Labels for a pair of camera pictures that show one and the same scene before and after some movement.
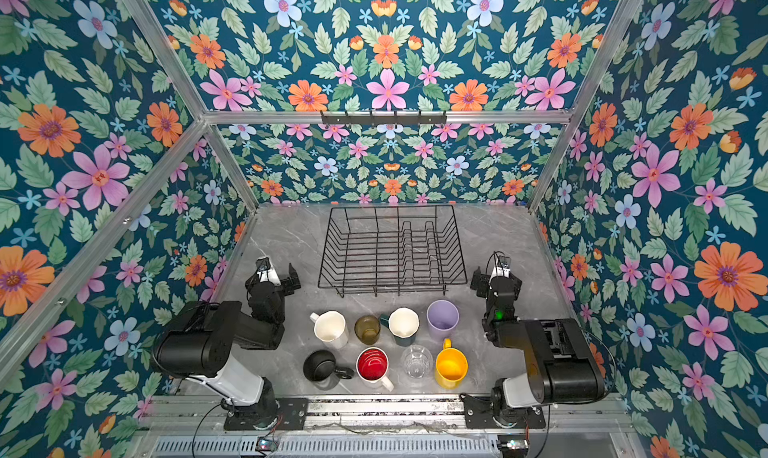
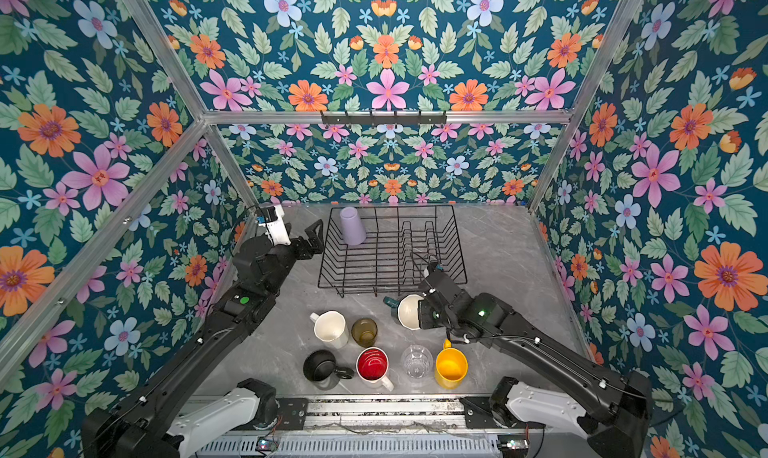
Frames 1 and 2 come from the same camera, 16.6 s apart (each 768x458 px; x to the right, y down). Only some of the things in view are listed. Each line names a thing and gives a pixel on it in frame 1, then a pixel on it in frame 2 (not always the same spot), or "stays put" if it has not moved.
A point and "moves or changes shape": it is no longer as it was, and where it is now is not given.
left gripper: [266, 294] → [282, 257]
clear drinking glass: [416, 362] stays put
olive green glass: [367, 329] stays put
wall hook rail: [384, 119] stays put
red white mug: [372, 367] stays put
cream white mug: [330, 327] stays put
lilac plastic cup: [442, 318] moves or changes shape
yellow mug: [451, 366] stays put
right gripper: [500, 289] → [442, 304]
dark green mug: [403, 323] → [406, 310]
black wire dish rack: [412, 246] stays put
